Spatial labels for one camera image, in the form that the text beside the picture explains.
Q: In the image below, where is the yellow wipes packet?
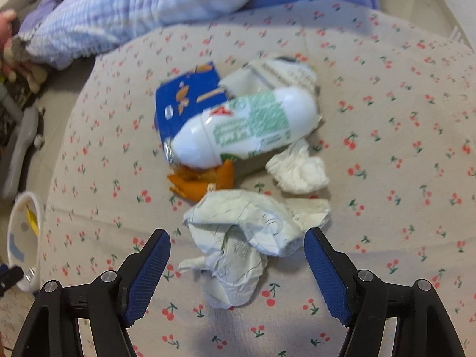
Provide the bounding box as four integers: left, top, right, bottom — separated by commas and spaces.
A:
26, 206, 40, 237

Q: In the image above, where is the drawing paper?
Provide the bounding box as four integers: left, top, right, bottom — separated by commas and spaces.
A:
179, 190, 330, 309

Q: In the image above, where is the white round trash bin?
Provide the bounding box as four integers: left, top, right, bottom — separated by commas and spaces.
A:
7, 191, 44, 292

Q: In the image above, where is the orange peel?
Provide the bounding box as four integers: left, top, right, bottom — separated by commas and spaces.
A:
167, 159, 235, 202

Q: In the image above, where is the white crumpled tissue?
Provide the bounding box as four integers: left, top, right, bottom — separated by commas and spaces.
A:
265, 139, 330, 195

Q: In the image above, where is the cherry print bed sheet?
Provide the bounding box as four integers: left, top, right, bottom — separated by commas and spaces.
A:
40, 0, 475, 356

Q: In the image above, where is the blue cardboard snack box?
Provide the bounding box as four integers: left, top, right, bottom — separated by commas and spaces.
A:
154, 62, 228, 142

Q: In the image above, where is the pink plush toy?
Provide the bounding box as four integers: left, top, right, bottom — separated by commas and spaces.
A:
1, 9, 48, 94

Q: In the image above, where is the torn printed paper wrapper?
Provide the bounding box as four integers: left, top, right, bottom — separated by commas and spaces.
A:
218, 56, 320, 98

